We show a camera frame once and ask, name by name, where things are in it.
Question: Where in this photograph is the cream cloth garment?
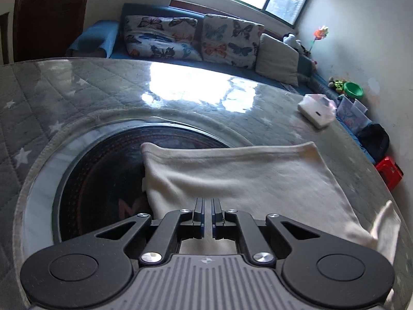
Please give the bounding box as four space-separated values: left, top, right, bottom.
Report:
141 141 402 302

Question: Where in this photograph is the square butterfly print pillow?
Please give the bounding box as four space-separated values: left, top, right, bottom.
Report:
202 13 265 69

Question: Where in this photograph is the dark wooden glass door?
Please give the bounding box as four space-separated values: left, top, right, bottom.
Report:
14 0 94 62

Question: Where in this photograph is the red plastic stool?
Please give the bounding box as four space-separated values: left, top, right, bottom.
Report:
375 156 404 191

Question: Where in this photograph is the blue sofa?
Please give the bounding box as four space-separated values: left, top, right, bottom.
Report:
66 3 378 165

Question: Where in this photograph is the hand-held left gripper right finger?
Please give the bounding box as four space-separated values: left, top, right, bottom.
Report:
211 198 320 265

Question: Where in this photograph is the colourful pinwheel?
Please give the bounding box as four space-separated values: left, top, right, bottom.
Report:
308 26 330 57

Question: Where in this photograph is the beige cushion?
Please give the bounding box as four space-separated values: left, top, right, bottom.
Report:
255 33 300 87

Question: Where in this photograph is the clear plastic storage box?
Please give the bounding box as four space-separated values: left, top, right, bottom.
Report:
336 95 373 134

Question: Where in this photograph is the black round induction cooker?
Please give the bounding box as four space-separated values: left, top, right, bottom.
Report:
52 126 246 244

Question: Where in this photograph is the green toy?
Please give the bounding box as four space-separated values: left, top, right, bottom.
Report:
328 77 347 92

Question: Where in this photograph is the black bag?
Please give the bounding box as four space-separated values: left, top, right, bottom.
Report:
356 123 390 164

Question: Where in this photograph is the green bowl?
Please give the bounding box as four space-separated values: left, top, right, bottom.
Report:
343 82 364 99

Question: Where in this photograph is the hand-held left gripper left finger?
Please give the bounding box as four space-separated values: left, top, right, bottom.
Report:
95 198 204 264

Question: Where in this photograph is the wide butterfly print pillow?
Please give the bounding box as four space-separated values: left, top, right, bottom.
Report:
124 14 204 62

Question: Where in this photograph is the pink tissue pack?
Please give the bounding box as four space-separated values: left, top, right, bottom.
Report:
297 94 338 129

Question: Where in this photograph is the black and white plush toy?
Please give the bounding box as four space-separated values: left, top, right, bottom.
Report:
283 33 312 57

